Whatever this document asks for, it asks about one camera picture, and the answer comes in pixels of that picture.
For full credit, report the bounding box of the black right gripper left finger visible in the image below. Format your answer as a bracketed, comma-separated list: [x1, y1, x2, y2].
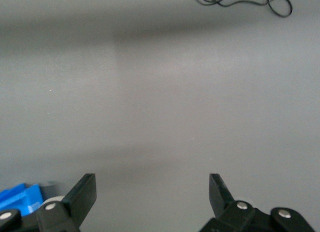
[0, 173, 98, 232]

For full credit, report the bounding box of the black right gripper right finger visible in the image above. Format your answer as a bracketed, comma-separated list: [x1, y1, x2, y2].
[198, 173, 316, 232]

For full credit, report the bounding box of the blue plastic storage bin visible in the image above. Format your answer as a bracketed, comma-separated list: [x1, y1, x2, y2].
[0, 182, 45, 217]

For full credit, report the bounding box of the dark grey table mat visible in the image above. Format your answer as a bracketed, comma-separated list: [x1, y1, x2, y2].
[0, 0, 320, 232]

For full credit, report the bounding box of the loose thin black cable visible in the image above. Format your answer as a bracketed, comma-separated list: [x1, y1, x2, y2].
[179, 0, 293, 18]

